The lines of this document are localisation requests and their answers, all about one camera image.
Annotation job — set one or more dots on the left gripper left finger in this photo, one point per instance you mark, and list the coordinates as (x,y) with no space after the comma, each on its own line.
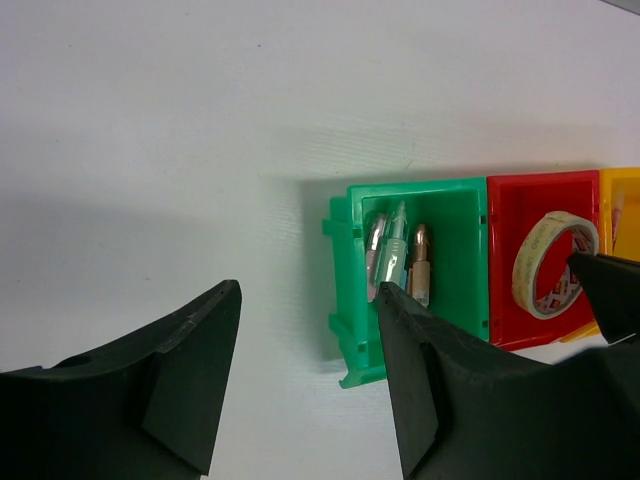
(144,406)

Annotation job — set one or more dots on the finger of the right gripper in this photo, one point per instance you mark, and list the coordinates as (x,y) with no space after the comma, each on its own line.
(611,285)

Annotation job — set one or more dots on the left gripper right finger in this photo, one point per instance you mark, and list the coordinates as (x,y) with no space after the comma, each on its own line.
(465,409)

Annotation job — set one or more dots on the red pen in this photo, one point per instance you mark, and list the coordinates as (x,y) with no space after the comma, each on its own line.
(617,207)

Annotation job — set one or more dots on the green eraser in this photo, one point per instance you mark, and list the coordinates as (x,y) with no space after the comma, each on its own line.
(393,254)

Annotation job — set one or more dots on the yellow plastic bin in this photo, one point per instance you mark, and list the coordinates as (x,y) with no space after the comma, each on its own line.
(626,245)

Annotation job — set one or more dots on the red plastic bin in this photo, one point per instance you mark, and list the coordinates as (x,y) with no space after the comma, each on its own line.
(516,203)

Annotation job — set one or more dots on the green plastic bin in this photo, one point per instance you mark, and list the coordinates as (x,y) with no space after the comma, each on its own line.
(455,213)

